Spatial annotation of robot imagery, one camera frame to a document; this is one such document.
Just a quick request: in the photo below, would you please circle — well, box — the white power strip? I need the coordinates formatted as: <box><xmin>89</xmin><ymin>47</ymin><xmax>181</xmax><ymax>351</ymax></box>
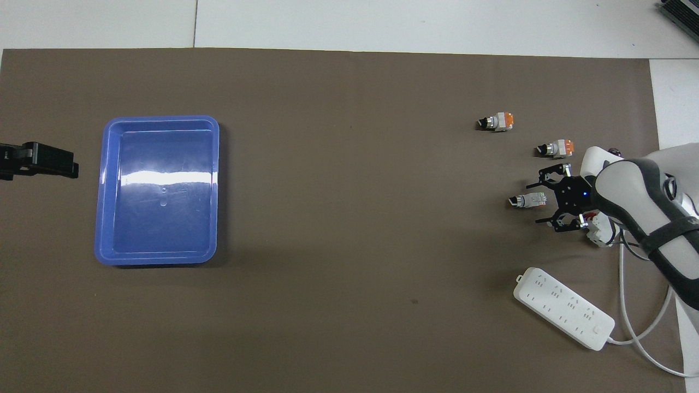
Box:
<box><xmin>512</xmin><ymin>266</ymin><xmax>616</xmax><ymax>352</ymax></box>

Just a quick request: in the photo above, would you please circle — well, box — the brown paper table mat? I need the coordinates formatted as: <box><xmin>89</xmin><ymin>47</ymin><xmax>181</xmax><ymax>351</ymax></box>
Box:
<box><xmin>0</xmin><ymin>48</ymin><xmax>686</xmax><ymax>393</ymax></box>

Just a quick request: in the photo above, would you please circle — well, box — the white circuit breaker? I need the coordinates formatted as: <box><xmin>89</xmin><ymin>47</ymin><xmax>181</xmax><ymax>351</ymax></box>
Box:
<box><xmin>582</xmin><ymin>210</ymin><xmax>620</xmax><ymax>248</ymax></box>

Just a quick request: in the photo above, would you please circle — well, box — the blue plastic tray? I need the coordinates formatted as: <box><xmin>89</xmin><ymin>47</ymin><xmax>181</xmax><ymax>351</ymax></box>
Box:
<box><xmin>94</xmin><ymin>115</ymin><xmax>220</xmax><ymax>266</ymax></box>

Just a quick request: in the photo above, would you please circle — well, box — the green selector switch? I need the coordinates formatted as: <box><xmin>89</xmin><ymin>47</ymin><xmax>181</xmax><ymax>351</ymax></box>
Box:
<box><xmin>507</xmin><ymin>192</ymin><xmax>548</xmax><ymax>210</ymax></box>

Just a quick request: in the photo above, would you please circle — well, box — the orange selector switch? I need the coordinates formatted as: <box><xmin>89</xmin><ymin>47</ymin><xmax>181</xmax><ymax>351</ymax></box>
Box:
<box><xmin>476</xmin><ymin>111</ymin><xmax>514</xmax><ymax>132</ymax></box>
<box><xmin>535</xmin><ymin>139</ymin><xmax>575</xmax><ymax>159</ymax></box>

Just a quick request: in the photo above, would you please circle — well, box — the white power cord with plug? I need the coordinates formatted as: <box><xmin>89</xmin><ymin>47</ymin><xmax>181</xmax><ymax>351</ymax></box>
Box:
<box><xmin>606</xmin><ymin>229</ymin><xmax>699</xmax><ymax>378</ymax></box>

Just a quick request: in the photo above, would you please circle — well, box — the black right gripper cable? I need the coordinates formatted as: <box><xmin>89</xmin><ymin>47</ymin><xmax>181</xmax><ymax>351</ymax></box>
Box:
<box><xmin>617</xmin><ymin>229</ymin><xmax>651</xmax><ymax>261</ymax></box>

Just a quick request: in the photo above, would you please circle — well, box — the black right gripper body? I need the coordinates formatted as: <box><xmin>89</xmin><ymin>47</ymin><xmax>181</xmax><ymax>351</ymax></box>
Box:
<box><xmin>554</xmin><ymin>175</ymin><xmax>593</xmax><ymax>216</ymax></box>

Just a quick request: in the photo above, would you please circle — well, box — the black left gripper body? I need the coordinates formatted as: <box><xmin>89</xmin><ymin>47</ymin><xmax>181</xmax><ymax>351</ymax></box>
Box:
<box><xmin>0</xmin><ymin>143</ymin><xmax>27</xmax><ymax>181</ymax></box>

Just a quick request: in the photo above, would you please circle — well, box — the grey ribbed metal device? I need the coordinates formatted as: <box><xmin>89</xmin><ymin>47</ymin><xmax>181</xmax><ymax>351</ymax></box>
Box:
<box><xmin>658</xmin><ymin>0</ymin><xmax>699</xmax><ymax>40</ymax></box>

